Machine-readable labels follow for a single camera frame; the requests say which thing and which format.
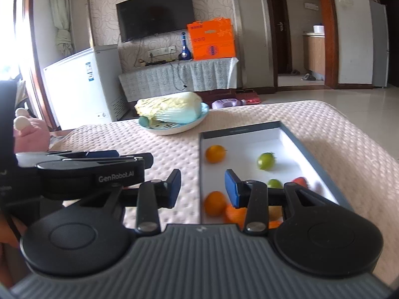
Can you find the cabinet with patterned tablecloth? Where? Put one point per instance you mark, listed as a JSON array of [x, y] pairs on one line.
[[149, 81]]

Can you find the pale tied curtain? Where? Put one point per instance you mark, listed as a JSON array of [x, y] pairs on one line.
[[62, 12]]

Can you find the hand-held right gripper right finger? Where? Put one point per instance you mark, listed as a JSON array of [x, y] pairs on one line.
[[232, 190]]

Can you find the wooden kitchen cabinet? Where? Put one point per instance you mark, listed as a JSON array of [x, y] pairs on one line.
[[314, 56]]

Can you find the white wall switch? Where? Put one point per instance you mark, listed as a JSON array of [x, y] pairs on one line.
[[310, 6]]

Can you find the grey box with white inside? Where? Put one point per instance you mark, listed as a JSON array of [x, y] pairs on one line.
[[243, 149]]

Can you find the napa cabbage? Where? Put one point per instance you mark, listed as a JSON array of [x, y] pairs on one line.
[[171, 109]]

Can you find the white container on cabinet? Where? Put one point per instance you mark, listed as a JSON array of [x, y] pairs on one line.
[[318, 29]]

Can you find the yellow-orange tomato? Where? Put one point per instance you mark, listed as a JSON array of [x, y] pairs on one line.
[[215, 154]]

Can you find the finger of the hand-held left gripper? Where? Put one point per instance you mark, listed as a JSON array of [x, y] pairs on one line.
[[137, 157], [99, 154]]

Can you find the silver refrigerator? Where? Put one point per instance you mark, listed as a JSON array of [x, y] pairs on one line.
[[378, 43]]

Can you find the yellow-green tomato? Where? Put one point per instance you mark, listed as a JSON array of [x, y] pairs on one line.
[[266, 161]]

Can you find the light blue bowl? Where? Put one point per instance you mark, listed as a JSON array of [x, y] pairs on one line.
[[174, 129]]

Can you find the white chest freezer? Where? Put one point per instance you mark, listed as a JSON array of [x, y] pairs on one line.
[[78, 90]]

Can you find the purple detergent bottle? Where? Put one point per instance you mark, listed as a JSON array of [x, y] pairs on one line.
[[229, 103]]

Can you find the black wall television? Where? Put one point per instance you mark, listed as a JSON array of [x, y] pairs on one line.
[[156, 15]]

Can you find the dark green tomato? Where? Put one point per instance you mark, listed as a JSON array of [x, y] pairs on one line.
[[274, 183]]

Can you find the black power strip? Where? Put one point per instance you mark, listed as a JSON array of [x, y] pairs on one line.
[[156, 63]]

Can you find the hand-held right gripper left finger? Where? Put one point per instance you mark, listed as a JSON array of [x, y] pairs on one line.
[[173, 190]]

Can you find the orange gift box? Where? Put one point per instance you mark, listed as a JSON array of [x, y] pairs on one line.
[[212, 40]]

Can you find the white wall outlet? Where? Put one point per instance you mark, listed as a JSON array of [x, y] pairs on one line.
[[161, 50]]

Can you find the brown kiwi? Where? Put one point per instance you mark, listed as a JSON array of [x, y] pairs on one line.
[[275, 213]]

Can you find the pink plush toy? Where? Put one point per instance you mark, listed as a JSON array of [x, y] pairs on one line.
[[31, 134]]

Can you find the brown door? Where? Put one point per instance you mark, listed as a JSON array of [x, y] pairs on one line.
[[279, 46]]

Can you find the blue glass bottle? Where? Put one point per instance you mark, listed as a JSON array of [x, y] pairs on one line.
[[185, 53]]

